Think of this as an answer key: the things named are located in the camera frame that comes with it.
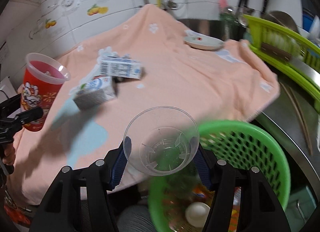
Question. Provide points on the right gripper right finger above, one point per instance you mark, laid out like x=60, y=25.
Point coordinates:
x=203, y=161

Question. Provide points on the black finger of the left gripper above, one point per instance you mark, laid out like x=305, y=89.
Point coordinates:
x=25, y=117

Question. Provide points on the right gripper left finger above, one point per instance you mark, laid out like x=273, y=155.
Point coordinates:
x=117, y=162

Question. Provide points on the red paper cup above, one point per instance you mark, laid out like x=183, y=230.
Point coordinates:
x=43, y=79

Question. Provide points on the clear plastic cup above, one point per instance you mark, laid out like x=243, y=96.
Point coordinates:
x=161, y=141

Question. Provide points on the blue white milk carton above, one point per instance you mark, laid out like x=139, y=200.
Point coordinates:
x=97, y=91

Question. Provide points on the green plastic trash basket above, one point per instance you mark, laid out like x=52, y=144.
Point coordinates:
x=250, y=183

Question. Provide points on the person's left hand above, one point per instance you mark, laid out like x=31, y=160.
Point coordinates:
x=9, y=154

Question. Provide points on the peach flower towel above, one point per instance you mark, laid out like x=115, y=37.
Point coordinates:
x=232, y=83

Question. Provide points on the white ceramic dish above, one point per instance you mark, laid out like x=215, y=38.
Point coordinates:
x=204, y=43

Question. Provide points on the green plastic dish rack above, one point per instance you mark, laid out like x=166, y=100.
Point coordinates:
x=289, y=52

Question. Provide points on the glass utensil jar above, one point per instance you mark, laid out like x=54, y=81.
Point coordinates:
x=229, y=21

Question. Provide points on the steel pot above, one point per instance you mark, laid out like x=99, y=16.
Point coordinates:
x=283, y=19

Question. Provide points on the cleaver with wooden handle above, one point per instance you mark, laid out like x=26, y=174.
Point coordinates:
x=291, y=60

